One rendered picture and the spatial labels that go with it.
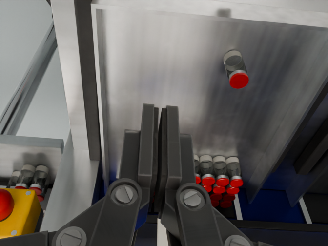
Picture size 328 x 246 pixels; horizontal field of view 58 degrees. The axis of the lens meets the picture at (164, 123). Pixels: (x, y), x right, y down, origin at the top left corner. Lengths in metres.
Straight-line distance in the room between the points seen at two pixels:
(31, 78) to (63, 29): 0.54
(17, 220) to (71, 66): 0.21
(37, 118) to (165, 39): 1.51
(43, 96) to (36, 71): 0.76
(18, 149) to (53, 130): 1.32
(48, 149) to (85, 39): 0.23
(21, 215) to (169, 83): 0.26
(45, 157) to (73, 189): 0.10
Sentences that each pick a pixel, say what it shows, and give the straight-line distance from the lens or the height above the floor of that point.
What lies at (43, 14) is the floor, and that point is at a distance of 1.40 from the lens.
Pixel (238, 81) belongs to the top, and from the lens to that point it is 0.33.
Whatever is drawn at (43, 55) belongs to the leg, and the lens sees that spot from 0.98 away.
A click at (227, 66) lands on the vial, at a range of 0.35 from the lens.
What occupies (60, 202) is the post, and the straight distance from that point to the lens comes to 0.45.
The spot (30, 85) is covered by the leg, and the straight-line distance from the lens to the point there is 0.87.
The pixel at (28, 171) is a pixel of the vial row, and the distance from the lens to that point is 0.55.
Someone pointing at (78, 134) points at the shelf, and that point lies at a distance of 0.47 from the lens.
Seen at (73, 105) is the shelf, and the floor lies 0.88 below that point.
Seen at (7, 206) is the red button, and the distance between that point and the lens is 0.43.
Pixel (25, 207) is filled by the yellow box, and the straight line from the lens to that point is 0.45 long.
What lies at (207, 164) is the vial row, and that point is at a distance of 0.48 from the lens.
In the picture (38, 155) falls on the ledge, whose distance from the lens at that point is 0.53.
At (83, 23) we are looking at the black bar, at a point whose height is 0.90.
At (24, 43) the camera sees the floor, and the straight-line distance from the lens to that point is 1.51.
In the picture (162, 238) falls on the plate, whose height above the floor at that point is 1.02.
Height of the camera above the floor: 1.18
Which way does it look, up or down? 44 degrees down
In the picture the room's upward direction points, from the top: 180 degrees clockwise
